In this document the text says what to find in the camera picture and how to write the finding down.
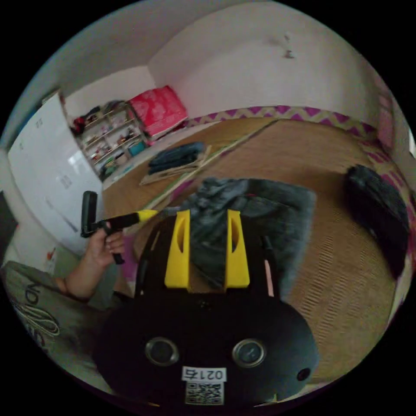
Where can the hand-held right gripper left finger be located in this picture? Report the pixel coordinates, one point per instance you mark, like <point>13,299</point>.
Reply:
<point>175,260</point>

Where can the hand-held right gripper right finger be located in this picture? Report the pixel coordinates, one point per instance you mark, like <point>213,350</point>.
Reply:
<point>240,263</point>

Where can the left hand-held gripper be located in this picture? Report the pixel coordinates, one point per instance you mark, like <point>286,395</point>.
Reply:
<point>118,222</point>

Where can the dark gray jeans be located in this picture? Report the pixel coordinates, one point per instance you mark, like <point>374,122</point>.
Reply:
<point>276,208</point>

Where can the person's left forearm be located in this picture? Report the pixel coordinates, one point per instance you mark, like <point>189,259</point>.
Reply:
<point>79,281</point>

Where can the person's left hand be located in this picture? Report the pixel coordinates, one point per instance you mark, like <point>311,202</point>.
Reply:
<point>102,250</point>

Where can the pile of clothes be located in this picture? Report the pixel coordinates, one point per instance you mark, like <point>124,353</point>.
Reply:
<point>177,157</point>

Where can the wooden shelf with goods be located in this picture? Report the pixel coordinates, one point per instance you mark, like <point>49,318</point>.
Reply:
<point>109,139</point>

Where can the red printed quilt bundle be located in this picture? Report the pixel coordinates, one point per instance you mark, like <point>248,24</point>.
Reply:
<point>159,110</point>

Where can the white cupboard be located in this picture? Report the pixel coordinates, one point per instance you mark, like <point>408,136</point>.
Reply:
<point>42,169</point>

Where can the person's body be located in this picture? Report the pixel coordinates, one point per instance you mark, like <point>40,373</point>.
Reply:
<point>45,312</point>

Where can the black garment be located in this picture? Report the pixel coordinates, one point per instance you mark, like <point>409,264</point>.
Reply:
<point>378,208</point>

